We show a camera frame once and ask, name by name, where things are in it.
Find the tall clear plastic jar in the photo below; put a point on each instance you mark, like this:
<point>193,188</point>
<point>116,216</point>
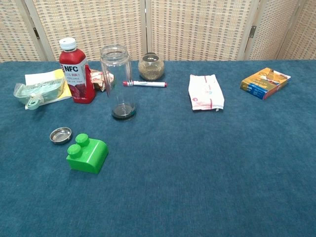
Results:
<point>121,111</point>

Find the green dustpan in plastic bag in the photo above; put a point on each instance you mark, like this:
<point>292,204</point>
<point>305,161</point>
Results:
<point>39,91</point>

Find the woven folding screen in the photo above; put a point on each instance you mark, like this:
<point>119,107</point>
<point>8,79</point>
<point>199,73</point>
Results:
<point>197,29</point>

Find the red white marker pen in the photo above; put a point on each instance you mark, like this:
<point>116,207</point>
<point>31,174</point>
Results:
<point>148,84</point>

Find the round glass jar with seeds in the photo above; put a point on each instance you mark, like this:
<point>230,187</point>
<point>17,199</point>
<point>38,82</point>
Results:
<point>151,70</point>

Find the yellow white paper pad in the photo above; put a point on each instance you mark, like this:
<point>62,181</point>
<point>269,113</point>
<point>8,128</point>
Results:
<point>42,76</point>

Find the blue table cloth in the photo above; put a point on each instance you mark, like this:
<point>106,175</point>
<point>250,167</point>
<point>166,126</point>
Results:
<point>197,160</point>

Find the red NFC juice bottle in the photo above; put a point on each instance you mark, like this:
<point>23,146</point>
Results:
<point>76,84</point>

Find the green toy building brick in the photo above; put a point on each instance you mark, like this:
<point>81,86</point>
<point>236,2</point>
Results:
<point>91,158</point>

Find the orange blue carton box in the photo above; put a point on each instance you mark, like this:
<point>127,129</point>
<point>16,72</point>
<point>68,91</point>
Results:
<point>261,85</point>

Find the red beige snack packet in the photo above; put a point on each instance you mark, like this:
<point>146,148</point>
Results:
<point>96,79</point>

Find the small metal dish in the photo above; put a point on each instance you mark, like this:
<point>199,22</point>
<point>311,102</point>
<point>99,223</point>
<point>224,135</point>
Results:
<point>60,135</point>

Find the white red tissue pack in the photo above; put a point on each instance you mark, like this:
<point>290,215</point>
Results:
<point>206,92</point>

